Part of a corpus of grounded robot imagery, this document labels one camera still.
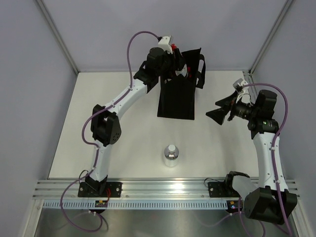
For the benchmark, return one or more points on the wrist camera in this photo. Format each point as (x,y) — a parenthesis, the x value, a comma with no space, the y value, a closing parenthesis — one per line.
(165,43)
(239,88)

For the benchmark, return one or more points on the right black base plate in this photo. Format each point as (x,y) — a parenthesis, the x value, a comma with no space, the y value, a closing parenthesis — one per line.
(221,190)

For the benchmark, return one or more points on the left aluminium frame post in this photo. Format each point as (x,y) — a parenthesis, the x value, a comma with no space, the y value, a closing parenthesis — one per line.
(56,34)

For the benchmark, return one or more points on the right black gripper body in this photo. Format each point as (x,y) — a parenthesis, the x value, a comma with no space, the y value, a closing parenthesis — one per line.
(243,110)

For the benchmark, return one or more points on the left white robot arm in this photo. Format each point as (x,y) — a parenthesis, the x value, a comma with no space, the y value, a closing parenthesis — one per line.
(105,120)

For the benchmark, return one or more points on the aluminium frame post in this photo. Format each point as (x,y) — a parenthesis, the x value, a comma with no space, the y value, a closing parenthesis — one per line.
(56,34)
(273,31)

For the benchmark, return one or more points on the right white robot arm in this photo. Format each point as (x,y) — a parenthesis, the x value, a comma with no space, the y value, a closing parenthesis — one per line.
(270,200)

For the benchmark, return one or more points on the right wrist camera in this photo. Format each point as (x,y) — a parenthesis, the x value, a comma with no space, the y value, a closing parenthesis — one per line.
(239,88)

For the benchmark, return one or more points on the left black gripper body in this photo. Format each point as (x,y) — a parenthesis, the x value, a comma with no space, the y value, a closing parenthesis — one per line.
(168,63)

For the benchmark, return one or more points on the silver bottle white cap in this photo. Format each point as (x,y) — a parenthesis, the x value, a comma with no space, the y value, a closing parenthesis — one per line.
(170,155)

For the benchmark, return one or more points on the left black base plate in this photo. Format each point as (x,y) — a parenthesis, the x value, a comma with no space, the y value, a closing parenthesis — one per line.
(111,189)

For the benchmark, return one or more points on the right aluminium frame post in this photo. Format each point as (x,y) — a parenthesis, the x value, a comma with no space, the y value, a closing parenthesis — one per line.
(273,31)

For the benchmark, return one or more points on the aluminium mounting rail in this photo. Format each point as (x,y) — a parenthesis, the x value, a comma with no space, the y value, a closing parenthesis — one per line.
(132,189)

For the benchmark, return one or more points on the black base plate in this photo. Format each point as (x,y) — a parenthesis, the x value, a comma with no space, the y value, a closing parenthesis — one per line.
(221,190)
(111,189)

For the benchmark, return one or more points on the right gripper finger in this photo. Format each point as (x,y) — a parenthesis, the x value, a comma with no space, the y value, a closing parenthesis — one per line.
(227,101)
(218,115)

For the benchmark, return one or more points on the black canvas bag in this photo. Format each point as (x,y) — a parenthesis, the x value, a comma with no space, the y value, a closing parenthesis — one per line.
(177,97)

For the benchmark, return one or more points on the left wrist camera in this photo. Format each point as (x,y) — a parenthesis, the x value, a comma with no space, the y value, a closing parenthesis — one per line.
(165,43)

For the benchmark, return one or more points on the white slotted cable duct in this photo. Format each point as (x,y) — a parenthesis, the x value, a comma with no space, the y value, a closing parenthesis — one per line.
(147,204)

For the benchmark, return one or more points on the dark red bottle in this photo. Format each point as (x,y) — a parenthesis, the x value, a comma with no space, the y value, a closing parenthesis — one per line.
(173,46)

